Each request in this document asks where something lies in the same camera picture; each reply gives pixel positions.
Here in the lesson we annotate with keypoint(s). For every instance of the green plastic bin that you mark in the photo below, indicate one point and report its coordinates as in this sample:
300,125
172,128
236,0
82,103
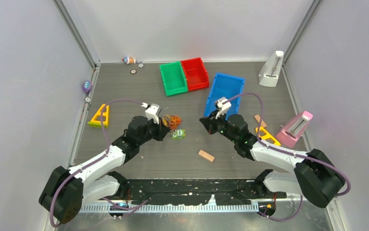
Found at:
173,78

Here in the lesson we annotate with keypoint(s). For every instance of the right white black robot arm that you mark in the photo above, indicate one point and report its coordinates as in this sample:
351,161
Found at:
309,174

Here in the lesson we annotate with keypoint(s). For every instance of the blue plastic bin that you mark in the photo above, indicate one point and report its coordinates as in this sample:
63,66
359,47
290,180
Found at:
223,85

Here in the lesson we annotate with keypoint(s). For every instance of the green frog toy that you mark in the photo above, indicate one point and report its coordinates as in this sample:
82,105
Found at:
178,134

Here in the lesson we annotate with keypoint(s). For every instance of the pink metronome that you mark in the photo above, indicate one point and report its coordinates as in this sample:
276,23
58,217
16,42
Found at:
291,131

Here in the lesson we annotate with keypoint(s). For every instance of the purple round toy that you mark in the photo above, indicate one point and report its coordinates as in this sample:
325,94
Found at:
87,86

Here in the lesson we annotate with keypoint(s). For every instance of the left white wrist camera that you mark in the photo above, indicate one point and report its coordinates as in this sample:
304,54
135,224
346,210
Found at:
152,111

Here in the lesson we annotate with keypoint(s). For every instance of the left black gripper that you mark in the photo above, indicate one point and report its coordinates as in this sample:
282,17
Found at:
162,129

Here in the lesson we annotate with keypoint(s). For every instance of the yellow triangle frame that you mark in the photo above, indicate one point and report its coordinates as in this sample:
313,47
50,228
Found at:
101,117
266,136

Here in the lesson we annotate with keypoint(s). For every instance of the red plastic bin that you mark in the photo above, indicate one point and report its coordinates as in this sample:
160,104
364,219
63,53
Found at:
196,75

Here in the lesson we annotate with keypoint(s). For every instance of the small orange block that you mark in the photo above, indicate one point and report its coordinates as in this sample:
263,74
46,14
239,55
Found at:
259,119

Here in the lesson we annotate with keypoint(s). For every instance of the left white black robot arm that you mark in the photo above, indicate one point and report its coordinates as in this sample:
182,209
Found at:
68,190

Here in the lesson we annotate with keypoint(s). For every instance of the orange wooden block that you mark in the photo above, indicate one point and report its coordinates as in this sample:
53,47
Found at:
206,155

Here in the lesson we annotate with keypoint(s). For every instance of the right yellow triangle frame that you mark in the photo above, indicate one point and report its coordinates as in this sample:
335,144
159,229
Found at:
266,136

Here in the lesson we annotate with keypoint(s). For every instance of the small figurine toy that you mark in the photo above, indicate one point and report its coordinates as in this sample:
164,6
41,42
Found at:
129,60

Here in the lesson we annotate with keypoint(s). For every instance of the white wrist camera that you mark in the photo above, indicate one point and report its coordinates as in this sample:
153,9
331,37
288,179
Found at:
152,111
222,106

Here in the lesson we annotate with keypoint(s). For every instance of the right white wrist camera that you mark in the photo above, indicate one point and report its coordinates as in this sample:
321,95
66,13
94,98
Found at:
222,106

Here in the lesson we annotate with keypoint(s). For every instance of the left yellow triangle frame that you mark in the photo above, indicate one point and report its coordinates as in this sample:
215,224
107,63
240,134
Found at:
101,117

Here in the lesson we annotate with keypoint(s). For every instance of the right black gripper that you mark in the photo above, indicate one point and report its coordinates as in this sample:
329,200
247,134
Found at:
210,122

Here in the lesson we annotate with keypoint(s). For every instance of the white metronome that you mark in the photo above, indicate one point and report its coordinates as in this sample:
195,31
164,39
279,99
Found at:
269,74

